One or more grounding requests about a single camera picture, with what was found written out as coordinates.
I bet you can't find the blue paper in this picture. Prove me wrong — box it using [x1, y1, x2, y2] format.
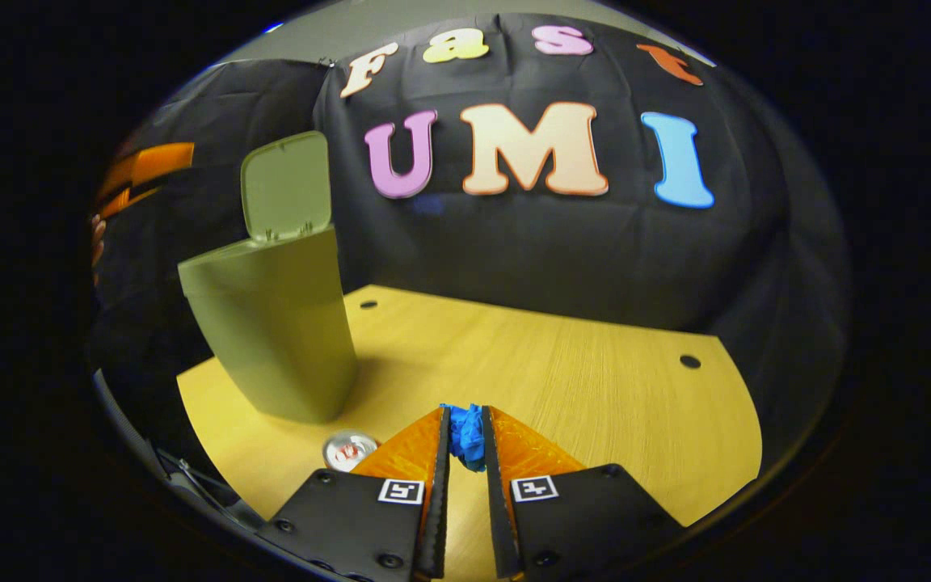
[441, 403, 489, 473]

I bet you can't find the green desktop garbage bin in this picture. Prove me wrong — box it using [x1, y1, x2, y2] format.
[177, 131, 359, 424]

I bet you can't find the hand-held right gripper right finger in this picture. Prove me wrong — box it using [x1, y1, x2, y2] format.
[482, 404, 686, 581]

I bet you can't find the black backdrop cloth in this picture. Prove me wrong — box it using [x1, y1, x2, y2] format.
[86, 12, 853, 453]

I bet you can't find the red pop can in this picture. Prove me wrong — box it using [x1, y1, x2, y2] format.
[322, 430, 381, 474]

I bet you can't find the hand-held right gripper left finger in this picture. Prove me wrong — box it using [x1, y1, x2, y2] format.
[258, 406, 453, 582]

